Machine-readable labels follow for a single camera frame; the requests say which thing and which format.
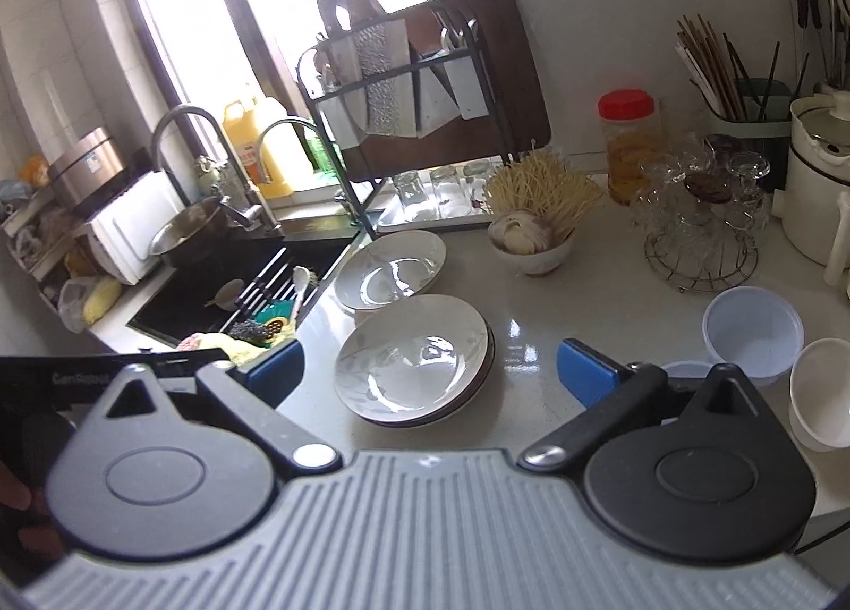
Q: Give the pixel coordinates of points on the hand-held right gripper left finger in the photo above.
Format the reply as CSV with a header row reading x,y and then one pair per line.
x,y
272,371

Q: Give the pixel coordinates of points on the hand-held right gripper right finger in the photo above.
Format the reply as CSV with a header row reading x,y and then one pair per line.
x,y
584,374

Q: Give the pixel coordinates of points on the light blue bowl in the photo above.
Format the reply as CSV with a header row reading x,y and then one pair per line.
x,y
754,331
687,369

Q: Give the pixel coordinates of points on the dark rimmed plate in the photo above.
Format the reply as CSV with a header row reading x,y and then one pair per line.
x,y
475,387

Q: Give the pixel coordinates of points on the white bowl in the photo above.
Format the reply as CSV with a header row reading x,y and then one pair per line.
x,y
827,397

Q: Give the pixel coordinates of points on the person's left hand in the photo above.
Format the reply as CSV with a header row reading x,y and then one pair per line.
x,y
20,517

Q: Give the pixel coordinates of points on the dark dish scrubber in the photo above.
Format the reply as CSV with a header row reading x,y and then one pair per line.
x,y
256,328

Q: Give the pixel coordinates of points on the yellow dish cloth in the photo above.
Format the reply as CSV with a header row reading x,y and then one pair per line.
x,y
219,344

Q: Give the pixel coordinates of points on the plastic bag yellow contents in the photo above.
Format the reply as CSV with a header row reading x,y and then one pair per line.
x,y
93,301

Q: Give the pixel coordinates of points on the black kitchen sink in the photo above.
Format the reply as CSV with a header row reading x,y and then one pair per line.
x,y
199,298

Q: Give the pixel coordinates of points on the small bowl of garlic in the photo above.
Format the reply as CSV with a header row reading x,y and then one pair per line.
x,y
544,259

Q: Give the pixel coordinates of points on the garlic bulbs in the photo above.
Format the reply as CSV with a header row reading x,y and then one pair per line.
x,y
521,235

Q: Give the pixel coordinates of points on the cluttered storage shelf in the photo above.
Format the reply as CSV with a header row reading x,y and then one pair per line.
x,y
33,231

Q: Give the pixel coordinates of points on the steel pot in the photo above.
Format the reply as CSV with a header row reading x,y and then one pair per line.
x,y
192,231

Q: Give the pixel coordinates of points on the white countertop appliance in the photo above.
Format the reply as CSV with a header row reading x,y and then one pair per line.
x,y
133,225

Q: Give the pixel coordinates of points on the set of glass cups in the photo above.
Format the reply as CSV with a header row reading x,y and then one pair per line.
x,y
664,185

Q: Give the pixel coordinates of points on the white drain tray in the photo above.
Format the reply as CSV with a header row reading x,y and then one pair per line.
x,y
425,225

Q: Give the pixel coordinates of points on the silver rice cooker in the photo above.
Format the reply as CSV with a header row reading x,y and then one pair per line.
x,y
86,168

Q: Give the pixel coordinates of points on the clear drinking glass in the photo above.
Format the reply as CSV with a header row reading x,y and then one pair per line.
x,y
448,188
478,181
408,195

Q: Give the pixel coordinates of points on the green bottle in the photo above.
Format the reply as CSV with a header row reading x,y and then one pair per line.
x,y
322,152

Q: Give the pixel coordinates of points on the yellow detergent bottle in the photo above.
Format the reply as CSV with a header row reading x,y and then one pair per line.
x,y
265,145

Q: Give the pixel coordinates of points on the red lid jar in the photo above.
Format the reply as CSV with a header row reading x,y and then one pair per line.
x,y
627,145

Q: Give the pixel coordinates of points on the small steel faucet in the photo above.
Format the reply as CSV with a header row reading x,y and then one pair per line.
x,y
285,124

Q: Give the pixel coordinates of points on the black dish rack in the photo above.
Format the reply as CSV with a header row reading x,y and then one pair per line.
x,y
332,112

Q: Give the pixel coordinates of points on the tall steel faucet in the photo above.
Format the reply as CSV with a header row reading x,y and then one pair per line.
x,y
186,113

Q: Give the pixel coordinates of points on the green chopstick holder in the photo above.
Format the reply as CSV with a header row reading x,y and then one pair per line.
x,y
750,132

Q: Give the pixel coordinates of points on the white electric pot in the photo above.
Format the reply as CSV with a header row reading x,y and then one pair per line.
x,y
820,185

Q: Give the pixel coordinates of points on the textured rack knife holder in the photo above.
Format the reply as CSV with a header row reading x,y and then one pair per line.
x,y
375,78

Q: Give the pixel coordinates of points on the white rack utensil caddy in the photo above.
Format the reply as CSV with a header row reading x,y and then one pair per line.
x,y
458,85

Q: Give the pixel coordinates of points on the brown cutting board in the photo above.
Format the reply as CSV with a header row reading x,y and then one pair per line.
x,y
511,65

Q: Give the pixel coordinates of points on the bundle of wooden chopsticks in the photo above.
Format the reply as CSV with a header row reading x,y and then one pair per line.
x,y
710,65

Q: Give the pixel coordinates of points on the kitchen window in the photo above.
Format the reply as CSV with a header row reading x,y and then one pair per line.
x,y
212,19

